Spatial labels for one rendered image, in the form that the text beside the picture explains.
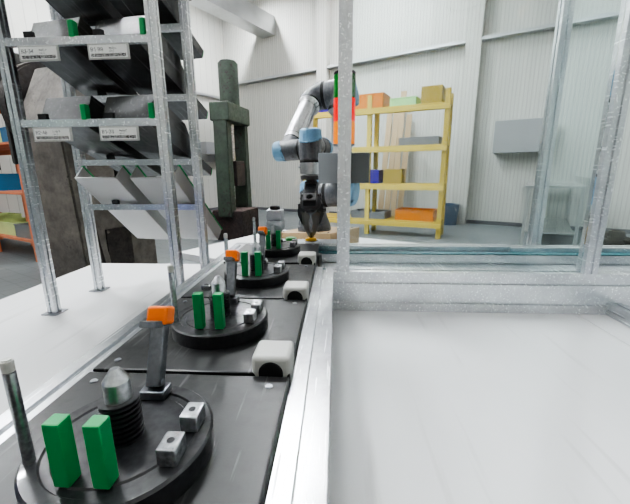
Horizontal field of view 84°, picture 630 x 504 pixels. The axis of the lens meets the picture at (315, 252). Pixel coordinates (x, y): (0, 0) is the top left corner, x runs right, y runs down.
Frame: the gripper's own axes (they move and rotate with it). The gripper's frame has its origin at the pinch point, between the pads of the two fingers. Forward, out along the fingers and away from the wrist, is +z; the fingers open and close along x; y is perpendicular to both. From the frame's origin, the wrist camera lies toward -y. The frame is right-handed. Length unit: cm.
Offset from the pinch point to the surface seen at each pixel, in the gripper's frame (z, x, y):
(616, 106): -34, -67, -38
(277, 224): -7.2, 7.5, -24.7
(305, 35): -369, 74, 903
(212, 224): -5.8, 29.2, -15.5
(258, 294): 1, 6, -57
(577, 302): 9, -66, -38
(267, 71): -301, 190, 966
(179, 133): -31, 31, -29
